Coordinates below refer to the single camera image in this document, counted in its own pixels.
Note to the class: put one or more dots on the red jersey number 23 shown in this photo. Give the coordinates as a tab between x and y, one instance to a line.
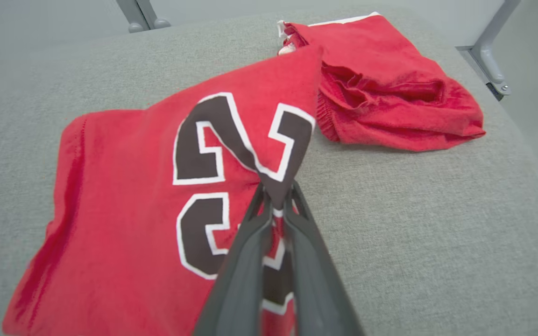
129	186

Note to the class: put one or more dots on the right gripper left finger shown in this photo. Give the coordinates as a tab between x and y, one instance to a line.
241	280

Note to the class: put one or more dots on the grey metal upright post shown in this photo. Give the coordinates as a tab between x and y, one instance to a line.
140	14

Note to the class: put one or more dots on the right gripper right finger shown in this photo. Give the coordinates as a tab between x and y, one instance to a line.
315	280

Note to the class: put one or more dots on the grey metal frame leg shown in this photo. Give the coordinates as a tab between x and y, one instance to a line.
491	56

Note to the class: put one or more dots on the red garments stack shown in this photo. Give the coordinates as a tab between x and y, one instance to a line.
390	93

